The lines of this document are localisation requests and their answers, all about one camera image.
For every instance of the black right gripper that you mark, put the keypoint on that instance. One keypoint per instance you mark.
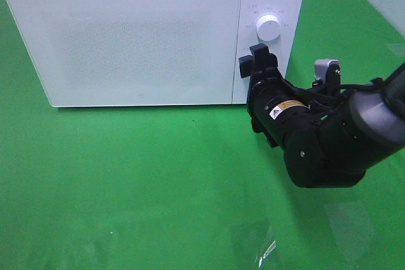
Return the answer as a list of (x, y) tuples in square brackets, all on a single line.
[(273, 109)]

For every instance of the white microwave door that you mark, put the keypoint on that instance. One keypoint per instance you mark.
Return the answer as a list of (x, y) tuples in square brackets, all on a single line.
[(131, 52)]

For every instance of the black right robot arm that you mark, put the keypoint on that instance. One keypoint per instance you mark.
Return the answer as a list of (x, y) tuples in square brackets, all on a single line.
[(330, 133)]

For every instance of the upper white power knob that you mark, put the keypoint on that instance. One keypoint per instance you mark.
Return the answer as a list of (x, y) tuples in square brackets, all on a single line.
[(268, 27)]

